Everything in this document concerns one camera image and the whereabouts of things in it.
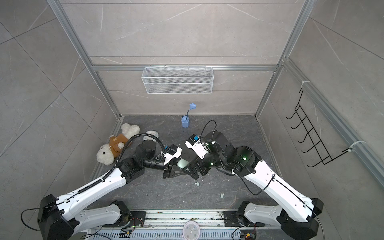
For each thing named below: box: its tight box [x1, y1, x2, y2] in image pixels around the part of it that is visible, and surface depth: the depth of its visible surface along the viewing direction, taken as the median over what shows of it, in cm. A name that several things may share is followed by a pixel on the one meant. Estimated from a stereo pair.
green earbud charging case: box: [177, 159, 190, 169], surface depth 61 cm
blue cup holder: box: [181, 115, 190, 128], surface depth 110 cm
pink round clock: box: [182, 220, 200, 240], surface depth 70 cm
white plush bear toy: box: [96, 123, 141, 166], surface depth 92 cm
